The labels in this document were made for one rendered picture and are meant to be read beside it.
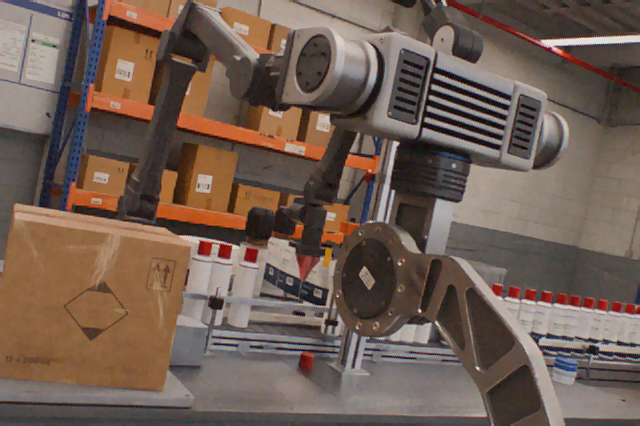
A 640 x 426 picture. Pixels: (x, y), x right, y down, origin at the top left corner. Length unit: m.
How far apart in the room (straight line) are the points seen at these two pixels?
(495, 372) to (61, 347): 0.72
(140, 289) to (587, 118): 9.39
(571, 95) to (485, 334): 9.08
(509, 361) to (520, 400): 0.05
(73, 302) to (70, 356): 0.09
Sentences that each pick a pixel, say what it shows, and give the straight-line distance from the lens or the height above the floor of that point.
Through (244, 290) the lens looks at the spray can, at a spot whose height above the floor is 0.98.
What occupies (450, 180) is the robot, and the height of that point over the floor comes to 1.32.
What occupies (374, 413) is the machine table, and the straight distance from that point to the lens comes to 1.56.
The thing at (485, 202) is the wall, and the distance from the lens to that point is 8.99.
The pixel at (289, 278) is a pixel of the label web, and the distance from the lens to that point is 2.31.
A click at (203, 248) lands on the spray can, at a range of 1.77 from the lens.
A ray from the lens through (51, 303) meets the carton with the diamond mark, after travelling 1.29.
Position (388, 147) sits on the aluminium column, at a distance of 1.82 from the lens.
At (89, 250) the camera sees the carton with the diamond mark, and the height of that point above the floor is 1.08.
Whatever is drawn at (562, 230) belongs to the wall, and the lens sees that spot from 10.26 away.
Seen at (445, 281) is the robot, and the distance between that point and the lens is 1.12.
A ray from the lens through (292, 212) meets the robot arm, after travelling 2.02.
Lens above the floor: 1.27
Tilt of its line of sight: 3 degrees down
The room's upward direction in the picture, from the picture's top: 12 degrees clockwise
